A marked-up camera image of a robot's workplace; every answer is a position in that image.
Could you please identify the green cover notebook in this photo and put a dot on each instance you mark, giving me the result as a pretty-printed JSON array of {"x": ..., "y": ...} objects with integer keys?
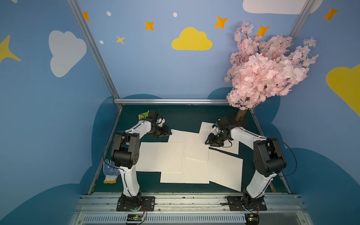
[{"x": 143, "y": 115}]

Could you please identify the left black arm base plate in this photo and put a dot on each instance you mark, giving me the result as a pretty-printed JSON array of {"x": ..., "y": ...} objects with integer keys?
[{"x": 135, "y": 204}]

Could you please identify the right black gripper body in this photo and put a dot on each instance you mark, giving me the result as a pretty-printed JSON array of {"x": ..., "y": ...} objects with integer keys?
[{"x": 213, "y": 139}]

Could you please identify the white blue dotted work glove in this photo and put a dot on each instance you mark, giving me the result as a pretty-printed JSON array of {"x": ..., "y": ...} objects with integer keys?
[{"x": 110, "y": 171}]

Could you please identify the white lined notebook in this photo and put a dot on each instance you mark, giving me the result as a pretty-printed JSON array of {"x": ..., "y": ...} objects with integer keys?
[{"x": 193, "y": 144}]

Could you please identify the left controller board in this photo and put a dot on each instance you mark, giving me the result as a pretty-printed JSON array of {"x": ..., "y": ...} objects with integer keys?
[{"x": 134, "y": 219}]

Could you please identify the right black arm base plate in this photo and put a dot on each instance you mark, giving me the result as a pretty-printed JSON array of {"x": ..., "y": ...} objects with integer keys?
[{"x": 242, "y": 203}]

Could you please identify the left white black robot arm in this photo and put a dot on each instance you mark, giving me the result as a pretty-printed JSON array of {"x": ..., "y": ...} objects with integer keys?
[{"x": 126, "y": 149}]

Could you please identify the aluminium rail frame front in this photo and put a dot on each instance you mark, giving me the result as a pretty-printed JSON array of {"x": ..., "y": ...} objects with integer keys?
[{"x": 190, "y": 209}]

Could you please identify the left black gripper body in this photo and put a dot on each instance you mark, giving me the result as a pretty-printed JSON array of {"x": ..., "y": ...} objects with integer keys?
[{"x": 163, "y": 131}]

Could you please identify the open white notebook far right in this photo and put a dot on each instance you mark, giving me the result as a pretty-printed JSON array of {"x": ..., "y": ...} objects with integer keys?
[{"x": 229, "y": 146}]

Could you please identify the right controller board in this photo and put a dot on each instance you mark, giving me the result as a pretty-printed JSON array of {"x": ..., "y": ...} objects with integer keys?
[{"x": 252, "y": 219}]

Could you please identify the pink cherry blossom tree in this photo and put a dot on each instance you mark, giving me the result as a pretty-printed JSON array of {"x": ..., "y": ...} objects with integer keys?
[{"x": 263, "y": 69}]

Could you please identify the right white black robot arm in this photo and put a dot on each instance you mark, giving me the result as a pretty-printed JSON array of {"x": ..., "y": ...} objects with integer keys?
[{"x": 268, "y": 157}]

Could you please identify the controller board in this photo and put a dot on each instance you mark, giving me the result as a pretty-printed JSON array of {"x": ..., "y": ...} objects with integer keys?
[
  {"x": 252, "y": 219},
  {"x": 134, "y": 219}
]

